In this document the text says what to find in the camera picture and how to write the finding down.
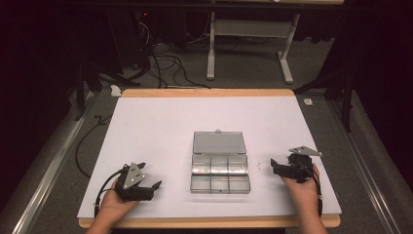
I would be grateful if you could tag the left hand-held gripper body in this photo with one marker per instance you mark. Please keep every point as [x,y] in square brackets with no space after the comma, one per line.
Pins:
[133,177]

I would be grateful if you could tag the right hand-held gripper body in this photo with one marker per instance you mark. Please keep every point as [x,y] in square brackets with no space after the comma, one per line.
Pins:
[302,164]

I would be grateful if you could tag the person's right hand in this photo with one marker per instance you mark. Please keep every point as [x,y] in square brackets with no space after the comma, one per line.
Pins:
[303,195]

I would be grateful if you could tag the person's left hand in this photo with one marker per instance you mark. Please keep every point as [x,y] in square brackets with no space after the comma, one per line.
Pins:
[114,203]

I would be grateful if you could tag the white table mat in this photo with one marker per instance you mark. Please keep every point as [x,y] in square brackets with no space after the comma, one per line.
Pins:
[181,130]

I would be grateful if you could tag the clear plastic compartment box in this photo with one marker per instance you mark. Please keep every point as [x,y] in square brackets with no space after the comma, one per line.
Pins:
[219,162]

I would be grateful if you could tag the small white round piece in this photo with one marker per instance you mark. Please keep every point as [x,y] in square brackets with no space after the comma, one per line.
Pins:
[308,101]

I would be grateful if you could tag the white plastic scrap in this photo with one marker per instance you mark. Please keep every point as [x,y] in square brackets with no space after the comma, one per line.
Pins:
[115,91]

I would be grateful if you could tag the black metal stand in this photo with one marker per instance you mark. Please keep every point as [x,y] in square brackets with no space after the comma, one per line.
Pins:
[345,94]
[87,81]

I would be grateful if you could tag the dark computer tower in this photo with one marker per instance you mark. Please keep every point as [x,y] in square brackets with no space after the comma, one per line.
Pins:
[130,35]

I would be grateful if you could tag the aluminium floor rail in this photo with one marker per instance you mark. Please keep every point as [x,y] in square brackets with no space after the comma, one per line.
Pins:
[48,172]
[367,169]

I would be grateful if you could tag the white desk frame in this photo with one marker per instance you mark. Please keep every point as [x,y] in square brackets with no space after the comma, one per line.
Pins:
[248,27]

